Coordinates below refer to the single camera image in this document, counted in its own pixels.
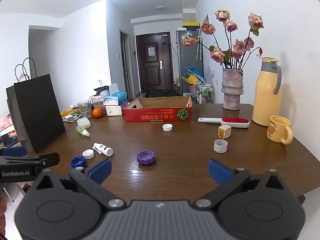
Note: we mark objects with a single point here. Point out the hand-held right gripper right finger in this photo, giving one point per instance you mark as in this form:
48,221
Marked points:
219,171

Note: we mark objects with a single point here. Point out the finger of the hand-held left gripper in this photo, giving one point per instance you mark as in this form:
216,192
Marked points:
15,151
50,159

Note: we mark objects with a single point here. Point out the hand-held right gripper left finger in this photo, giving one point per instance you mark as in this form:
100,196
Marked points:
101,170

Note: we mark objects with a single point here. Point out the white ribbed bottle cap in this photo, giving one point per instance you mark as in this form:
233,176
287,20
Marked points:
88,154

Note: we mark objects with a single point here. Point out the blue bottle cap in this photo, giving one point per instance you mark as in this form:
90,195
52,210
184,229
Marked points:
78,162

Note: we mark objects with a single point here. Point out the cream square container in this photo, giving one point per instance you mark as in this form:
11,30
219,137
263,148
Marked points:
224,131

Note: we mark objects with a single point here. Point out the green spray bottle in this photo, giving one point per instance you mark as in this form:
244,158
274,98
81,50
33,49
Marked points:
82,130

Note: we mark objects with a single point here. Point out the purple bottle cap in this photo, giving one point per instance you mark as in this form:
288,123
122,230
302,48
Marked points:
146,157

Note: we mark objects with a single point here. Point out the red and white lint brush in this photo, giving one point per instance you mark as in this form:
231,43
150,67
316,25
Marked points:
235,122

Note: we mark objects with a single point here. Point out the printed cardboard box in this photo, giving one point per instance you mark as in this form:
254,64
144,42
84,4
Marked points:
150,115

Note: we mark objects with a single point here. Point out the laptop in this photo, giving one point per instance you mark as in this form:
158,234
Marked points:
8,136

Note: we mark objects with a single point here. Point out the small white spray bottle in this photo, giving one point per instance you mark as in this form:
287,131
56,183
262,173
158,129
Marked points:
103,150

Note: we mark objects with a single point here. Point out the small green white cap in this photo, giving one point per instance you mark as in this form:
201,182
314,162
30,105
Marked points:
80,168

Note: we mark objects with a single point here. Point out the black paper bag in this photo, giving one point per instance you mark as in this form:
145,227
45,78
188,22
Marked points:
40,112

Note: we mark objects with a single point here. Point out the white wet-wipes packet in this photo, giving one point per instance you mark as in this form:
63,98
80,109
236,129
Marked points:
83,122

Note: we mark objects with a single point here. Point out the yellow green item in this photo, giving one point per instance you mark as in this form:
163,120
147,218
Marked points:
68,111

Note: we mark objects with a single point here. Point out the orange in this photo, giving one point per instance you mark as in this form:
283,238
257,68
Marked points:
97,113

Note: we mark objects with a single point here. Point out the clear glass cup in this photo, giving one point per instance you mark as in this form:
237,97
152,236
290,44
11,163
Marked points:
84,108

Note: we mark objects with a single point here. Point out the white tissue pack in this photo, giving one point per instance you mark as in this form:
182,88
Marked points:
114,110

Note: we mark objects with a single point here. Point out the white flat bottle cap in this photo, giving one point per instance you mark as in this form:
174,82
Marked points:
167,127

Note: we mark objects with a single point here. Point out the clear container with white lid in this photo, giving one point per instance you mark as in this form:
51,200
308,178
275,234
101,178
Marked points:
97,102

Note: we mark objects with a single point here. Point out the yellow bear mug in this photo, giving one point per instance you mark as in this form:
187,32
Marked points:
276,128

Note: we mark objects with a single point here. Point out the purple tissue pack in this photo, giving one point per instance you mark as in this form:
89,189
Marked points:
124,103

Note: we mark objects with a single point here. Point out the blue tissue pack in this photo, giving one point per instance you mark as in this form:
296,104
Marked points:
115,98

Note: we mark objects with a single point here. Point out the metal utility cart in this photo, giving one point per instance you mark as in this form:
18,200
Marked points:
205,92

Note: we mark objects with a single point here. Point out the black metal object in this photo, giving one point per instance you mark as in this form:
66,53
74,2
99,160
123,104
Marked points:
101,90

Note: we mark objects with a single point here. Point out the pink ceramic vase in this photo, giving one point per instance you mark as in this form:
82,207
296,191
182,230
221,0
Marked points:
232,90

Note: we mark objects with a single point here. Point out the pink plastic bucket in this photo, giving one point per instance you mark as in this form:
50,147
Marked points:
193,89

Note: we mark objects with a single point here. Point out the yellow thermos jug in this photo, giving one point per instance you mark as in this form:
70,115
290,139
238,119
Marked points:
265,97

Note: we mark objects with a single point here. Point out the yellow watering can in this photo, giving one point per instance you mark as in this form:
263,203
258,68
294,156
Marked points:
190,79

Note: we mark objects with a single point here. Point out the blue plastic item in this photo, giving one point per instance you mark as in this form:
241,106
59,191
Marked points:
193,70

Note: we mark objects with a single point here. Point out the grey refrigerator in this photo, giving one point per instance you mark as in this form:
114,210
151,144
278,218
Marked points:
187,62

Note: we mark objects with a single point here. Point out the dried pink rose bouquet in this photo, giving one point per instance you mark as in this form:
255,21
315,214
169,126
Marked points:
220,55

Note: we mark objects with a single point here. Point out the dark brown door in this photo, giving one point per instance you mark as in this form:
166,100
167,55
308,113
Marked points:
153,65

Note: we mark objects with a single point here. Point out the folded white umbrella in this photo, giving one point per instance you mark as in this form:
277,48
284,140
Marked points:
199,45

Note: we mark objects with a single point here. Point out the clear bags on refrigerator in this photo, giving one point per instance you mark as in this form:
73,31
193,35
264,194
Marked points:
186,36

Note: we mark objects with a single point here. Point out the yellow and black box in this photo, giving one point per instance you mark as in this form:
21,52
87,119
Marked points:
190,25

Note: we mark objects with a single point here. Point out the purple wall decoration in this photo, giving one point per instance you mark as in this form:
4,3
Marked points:
210,73

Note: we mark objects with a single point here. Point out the wall picture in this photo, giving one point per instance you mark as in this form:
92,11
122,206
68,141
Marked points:
206,17

